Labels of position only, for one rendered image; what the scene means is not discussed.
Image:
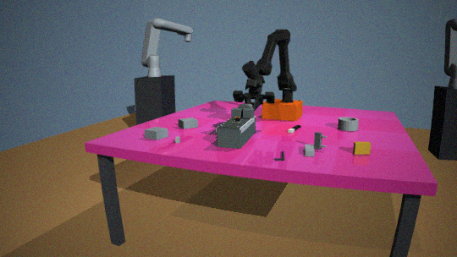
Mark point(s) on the yellow block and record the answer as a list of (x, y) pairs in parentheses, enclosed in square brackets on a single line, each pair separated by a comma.
[(362, 148)]

